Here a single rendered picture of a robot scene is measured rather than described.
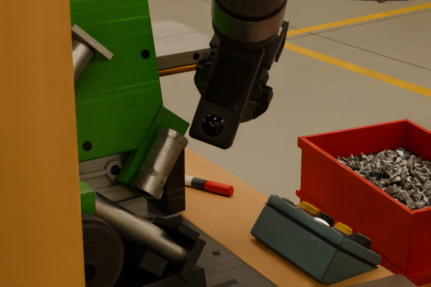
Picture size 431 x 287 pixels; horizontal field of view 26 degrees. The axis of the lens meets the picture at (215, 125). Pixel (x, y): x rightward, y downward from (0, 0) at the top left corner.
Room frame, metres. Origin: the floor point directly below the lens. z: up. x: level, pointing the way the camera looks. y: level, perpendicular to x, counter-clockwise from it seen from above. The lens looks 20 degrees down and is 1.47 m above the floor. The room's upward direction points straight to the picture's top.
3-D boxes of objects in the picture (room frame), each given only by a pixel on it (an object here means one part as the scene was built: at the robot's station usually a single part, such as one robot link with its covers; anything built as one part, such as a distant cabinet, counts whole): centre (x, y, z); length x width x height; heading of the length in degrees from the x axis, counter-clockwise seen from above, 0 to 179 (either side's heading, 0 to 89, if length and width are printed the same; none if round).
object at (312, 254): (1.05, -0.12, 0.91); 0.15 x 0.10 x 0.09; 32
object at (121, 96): (1.03, 0.14, 1.17); 0.13 x 0.12 x 0.20; 32
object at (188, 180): (1.26, 0.03, 0.91); 0.13 x 0.02 x 0.02; 59
